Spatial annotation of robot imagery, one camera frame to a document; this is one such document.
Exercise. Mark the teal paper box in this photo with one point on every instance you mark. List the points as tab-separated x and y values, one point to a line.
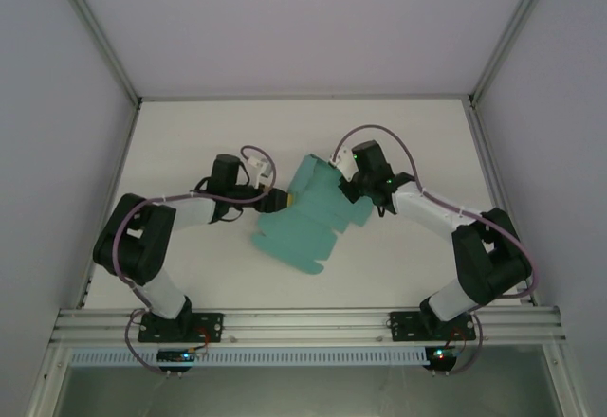
303	227

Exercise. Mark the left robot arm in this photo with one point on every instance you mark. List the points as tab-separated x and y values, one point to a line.
133	241

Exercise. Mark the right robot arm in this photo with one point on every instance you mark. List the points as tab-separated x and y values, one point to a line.
488	256

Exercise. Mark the grey metal panel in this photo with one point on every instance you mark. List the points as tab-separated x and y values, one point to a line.
303	393

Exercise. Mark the aluminium side rail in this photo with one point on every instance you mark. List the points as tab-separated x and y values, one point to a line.
493	175
124	151

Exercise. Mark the aluminium mounting rail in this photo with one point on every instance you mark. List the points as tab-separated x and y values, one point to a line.
303	324

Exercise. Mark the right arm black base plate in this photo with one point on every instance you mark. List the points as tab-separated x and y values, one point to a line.
403	327

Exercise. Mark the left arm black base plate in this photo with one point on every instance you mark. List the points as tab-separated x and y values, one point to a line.
208	327

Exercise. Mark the aluminium frame post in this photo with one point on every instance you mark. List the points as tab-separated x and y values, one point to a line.
98	33
511	33

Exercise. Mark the aluminium frame leg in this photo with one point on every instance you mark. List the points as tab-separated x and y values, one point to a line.
564	379
47	379

